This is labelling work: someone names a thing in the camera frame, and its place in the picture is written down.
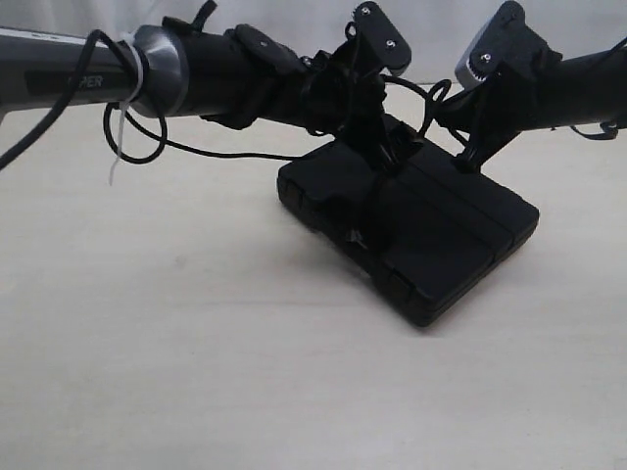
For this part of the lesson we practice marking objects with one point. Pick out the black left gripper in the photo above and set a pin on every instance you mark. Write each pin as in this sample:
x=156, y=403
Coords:
x=342, y=95

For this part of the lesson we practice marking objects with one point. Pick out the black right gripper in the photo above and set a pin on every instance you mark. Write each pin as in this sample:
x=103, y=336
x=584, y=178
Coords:
x=491, y=106

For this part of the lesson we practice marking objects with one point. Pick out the black plastic carry case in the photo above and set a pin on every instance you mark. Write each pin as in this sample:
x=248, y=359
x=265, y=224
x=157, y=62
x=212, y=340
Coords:
x=425, y=236

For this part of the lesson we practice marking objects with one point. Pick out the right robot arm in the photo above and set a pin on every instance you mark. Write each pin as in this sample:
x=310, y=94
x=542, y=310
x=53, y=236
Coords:
x=561, y=93

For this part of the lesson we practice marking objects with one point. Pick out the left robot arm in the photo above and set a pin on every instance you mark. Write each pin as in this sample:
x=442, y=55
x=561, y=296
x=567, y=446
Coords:
x=175, y=69

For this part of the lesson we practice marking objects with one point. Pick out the white backdrop curtain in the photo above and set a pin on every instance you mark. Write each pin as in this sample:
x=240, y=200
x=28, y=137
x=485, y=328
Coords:
x=438, y=32

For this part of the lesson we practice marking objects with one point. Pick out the white zip tie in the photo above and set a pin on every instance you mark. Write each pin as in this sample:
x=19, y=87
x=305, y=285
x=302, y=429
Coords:
x=128, y=38

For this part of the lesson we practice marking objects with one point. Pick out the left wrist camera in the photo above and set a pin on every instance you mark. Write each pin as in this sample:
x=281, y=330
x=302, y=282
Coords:
x=382, y=47

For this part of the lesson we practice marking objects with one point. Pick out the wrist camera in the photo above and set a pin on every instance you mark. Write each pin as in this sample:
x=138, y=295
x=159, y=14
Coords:
x=500, y=40
x=382, y=47

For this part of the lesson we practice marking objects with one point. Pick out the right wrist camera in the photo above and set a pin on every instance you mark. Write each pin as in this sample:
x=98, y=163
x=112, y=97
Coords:
x=500, y=40

